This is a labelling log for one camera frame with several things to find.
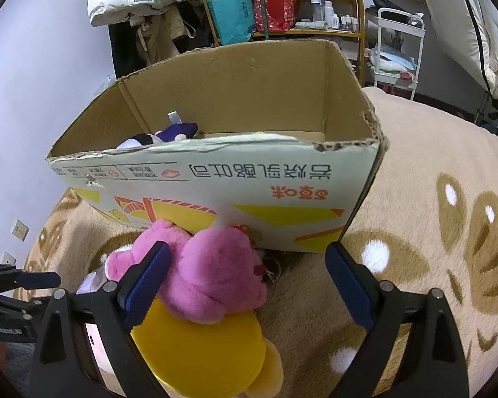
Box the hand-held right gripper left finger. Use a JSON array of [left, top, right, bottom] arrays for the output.
[[28, 241, 173, 398]]

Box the cream recliner chair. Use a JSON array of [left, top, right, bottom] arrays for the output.
[[411, 0, 498, 112]]

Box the green pole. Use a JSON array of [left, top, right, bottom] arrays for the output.
[[256, 0, 271, 41]]

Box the black coat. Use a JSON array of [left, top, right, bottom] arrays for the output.
[[108, 21, 150, 79]]

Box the white trolley cart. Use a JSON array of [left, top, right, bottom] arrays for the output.
[[364, 7, 426, 101]]

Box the yellow plush toy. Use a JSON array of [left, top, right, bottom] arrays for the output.
[[129, 298, 284, 398]]

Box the beige flower printed blanket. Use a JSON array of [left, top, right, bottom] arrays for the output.
[[23, 87, 498, 398]]

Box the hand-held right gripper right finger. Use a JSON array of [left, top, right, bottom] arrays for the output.
[[324, 241, 469, 398]]

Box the light blue towel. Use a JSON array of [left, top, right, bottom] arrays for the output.
[[371, 47, 418, 73]]

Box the dark hanging garment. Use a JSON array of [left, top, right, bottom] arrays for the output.
[[170, 0, 216, 56]]

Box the wooden shelf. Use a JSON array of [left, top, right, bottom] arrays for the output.
[[191, 0, 365, 81]]

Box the printed cardboard box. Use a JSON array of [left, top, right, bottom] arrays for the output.
[[46, 38, 391, 253]]

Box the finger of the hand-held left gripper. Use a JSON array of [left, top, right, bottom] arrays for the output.
[[0, 263, 62, 292], [0, 294, 44, 324]]

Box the black item on cart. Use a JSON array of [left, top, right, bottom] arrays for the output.
[[370, 0, 424, 30]]

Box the pink square plush toy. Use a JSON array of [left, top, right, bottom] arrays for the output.
[[75, 251, 123, 376]]

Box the red patterned bag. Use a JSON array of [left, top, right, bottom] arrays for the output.
[[249, 0, 303, 33]]

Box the beige coat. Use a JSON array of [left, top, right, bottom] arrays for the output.
[[135, 6, 192, 65]]

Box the dark red keychain charm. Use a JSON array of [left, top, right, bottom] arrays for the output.
[[253, 253, 284, 283]]

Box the teal bag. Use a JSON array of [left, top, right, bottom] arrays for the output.
[[203, 0, 256, 46]]

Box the group of small white bottles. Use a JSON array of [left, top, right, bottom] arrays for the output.
[[309, 0, 360, 32]]

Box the white and dark plush toy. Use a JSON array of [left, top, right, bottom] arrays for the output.
[[116, 111, 200, 150]]

